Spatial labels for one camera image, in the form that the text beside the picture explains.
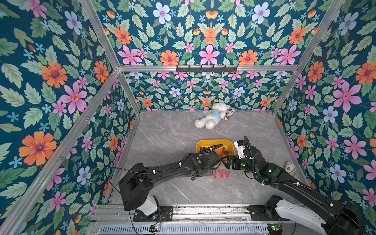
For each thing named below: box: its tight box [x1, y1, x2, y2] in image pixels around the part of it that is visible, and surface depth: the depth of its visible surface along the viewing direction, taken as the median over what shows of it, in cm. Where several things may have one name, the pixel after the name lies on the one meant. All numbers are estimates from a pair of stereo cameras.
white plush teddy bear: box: [194, 102, 231, 130], surface depth 108 cm
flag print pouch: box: [284, 161, 297, 178], surface depth 88 cm
